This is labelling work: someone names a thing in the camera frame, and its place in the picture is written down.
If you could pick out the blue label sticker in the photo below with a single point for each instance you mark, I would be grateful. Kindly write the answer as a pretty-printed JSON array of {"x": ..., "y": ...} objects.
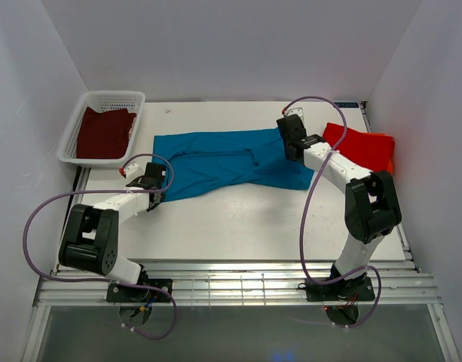
[{"x": 347, "y": 105}]

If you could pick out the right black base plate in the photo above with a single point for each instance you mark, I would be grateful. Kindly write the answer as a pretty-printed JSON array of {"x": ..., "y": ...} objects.
[{"x": 359, "y": 289}]

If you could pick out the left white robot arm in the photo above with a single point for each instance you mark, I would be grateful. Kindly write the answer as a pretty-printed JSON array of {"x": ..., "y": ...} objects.
[{"x": 91, "y": 237}]

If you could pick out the red folded t shirt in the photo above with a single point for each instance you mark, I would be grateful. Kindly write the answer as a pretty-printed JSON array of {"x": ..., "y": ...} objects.
[{"x": 361, "y": 148}]

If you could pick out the orange folded t shirt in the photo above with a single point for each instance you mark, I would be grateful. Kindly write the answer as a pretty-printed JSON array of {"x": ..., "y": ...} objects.
[{"x": 387, "y": 147}]

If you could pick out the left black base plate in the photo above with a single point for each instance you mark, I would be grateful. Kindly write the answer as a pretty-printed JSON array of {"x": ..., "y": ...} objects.
[{"x": 153, "y": 291}]

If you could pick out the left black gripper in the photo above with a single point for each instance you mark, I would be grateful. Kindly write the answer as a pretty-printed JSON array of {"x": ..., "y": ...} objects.
[{"x": 163, "y": 197}]

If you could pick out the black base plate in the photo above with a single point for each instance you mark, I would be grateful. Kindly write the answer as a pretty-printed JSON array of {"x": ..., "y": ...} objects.
[
  {"x": 153, "y": 291},
  {"x": 359, "y": 289}
]

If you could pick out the blue t shirt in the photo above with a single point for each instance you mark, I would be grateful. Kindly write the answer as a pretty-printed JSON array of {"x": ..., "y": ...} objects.
[{"x": 206, "y": 161}]

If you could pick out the dark red t shirt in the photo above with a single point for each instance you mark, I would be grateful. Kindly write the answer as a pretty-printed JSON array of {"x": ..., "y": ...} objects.
[{"x": 104, "y": 135}]

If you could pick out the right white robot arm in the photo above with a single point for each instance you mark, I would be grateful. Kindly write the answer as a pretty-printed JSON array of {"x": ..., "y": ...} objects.
[{"x": 371, "y": 206}]

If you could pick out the white plastic basket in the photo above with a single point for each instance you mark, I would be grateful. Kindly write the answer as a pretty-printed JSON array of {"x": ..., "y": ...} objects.
[{"x": 100, "y": 101}]

